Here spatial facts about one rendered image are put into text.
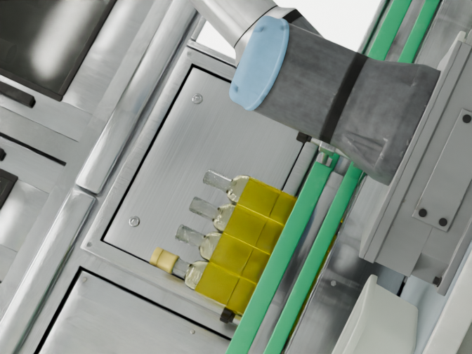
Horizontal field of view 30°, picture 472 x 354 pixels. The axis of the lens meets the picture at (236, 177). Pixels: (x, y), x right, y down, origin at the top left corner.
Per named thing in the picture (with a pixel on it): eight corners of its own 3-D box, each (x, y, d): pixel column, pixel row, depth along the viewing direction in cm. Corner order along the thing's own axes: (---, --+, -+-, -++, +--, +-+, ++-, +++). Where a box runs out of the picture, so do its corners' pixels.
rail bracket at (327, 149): (362, 171, 158) (298, 142, 159) (376, 143, 141) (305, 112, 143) (355, 186, 157) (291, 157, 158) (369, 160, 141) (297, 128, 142)
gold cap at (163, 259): (169, 277, 158) (147, 267, 158) (178, 263, 160) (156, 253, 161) (172, 266, 155) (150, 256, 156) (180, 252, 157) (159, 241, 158)
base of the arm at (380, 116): (447, 60, 99) (366, 26, 100) (392, 182, 99) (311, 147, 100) (433, 82, 114) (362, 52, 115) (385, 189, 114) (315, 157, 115)
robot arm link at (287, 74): (314, 145, 103) (209, 98, 104) (324, 138, 116) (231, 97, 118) (356, 48, 101) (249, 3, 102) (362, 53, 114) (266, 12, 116)
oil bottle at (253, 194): (341, 224, 162) (236, 176, 165) (344, 218, 157) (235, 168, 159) (328, 251, 161) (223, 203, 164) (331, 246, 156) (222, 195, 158)
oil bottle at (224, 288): (302, 309, 158) (195, 259, 161) (304, 306, 153) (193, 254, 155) (289, 338, 157) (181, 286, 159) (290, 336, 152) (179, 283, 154)
